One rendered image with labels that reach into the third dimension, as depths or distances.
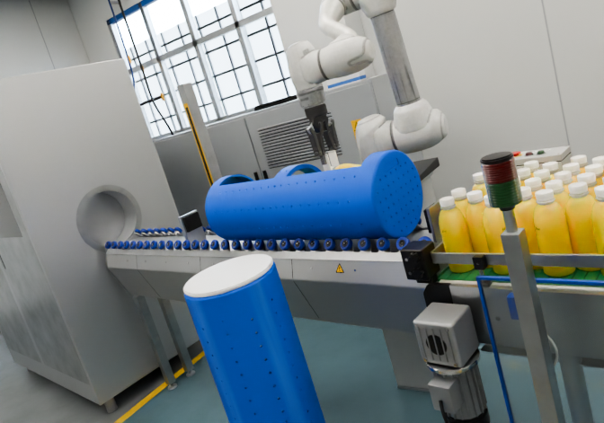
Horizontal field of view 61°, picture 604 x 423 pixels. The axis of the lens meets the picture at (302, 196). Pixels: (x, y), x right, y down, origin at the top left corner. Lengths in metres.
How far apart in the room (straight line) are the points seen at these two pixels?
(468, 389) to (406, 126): 1.13
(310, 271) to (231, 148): 2.30
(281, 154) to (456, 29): 1.71
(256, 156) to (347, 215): 2.34
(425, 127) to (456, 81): 2.27
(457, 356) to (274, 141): 2.65
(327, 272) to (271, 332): 0.39
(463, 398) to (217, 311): 0.68
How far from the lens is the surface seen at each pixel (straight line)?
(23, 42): 6.93
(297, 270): 1.90
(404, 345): 2.52
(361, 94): 3.31
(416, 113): 2.16
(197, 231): 2.57
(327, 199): 1.66
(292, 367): 1.58
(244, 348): 1.50
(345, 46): 1.66
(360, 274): 1.71
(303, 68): 1.70
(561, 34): 4.23
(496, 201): 1.07
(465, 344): 1.37
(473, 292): 1.39
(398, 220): 1.64
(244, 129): 3.89
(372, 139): 2.23
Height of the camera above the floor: 1.48
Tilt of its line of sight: 11 degrees down
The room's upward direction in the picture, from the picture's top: 17 degrees counter-clockwise
